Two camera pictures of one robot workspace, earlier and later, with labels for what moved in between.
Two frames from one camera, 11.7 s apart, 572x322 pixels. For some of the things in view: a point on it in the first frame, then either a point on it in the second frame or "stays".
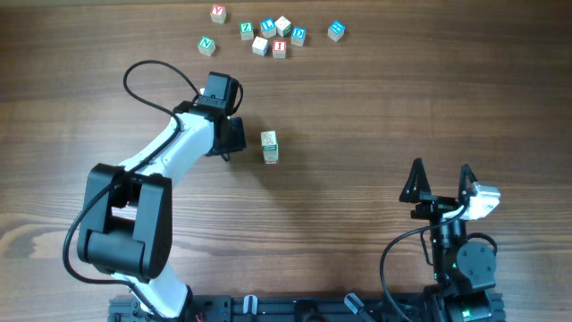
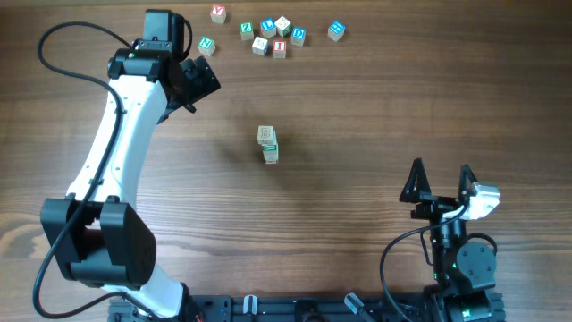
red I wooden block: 279,49 stays
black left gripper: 239,143 → 204,79
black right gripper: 433,206 stays
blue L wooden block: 268,28 stays
